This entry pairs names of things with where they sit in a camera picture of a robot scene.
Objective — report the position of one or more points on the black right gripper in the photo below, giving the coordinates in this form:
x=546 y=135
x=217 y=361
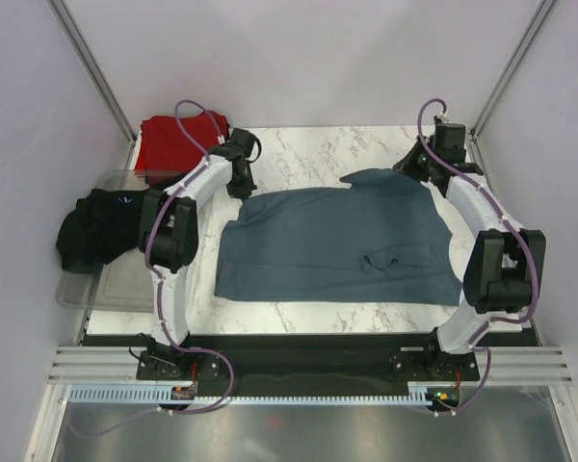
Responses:
x=407 y=166

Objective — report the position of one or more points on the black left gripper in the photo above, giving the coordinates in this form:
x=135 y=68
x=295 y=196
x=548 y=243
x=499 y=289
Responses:
x=244 y=192

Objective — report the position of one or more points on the blue-grey t-shirt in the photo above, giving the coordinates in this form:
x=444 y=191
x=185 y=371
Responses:
x=377 y=238

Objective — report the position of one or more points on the black t-shirt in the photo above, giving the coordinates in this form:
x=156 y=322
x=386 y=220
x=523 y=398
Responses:
x=102 y=227

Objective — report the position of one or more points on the clear plastic bin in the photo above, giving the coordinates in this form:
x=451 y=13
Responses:
x=122 y=285

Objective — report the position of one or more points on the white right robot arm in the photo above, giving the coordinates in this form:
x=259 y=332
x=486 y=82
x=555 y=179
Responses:
x=502 y=277

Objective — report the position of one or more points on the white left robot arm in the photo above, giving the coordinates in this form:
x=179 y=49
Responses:
x=168 y=234

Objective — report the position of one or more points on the folded red t-shirt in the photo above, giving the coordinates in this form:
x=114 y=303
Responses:
x=166 y=153

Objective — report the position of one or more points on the aluminium corner frame post right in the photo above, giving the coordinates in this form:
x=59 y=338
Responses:
x=520 y=52

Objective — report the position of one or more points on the aluminium corner frame post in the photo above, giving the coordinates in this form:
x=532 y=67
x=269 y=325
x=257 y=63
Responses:
x=84 y=53
x=520 y=52

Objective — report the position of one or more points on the aluminium corner frame post left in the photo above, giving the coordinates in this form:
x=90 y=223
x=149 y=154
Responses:
x=84 y=53

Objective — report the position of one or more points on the white slotted cable duct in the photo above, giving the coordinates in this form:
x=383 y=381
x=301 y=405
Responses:
x=168 y=394

